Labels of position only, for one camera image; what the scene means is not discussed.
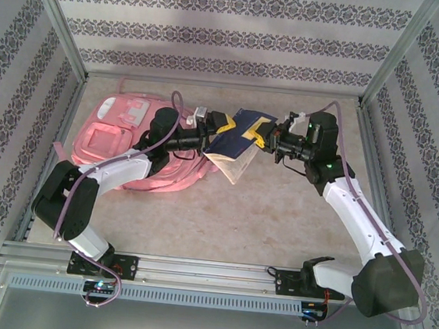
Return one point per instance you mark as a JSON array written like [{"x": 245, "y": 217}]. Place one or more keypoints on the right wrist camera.
[{"x": 295, "y": 119}]

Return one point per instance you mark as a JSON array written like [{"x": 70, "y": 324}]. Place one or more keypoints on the thick navy book cream pages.
[{"x": 237, "y": 146}]

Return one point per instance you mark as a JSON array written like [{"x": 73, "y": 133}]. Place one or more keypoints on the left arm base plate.
[{"x": 128, "y": 267}]

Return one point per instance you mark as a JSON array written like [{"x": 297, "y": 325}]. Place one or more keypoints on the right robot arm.
[{"x": 355, "y": 218}]

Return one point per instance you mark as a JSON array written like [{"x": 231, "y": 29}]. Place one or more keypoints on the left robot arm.
[{"x": 76, "y": 216}]

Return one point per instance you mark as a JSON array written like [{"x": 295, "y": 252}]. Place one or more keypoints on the aluminium frame post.
[
  {"x": 54, "y": 13},
  {"x": 400, "y": 50}
]

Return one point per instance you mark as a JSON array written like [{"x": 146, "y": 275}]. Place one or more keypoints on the aluminium table edge rail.
[
  {"x": 56, "y": 124},
  {"x": 380, "y": 169},
  {"x": 251, "y": 88}
]

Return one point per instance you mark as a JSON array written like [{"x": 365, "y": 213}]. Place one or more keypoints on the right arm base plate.
[{"x": 289, "y": 284}]

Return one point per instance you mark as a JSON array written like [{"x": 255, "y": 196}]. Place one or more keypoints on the pink student backpack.
[{"x": 104, "y": 140}]

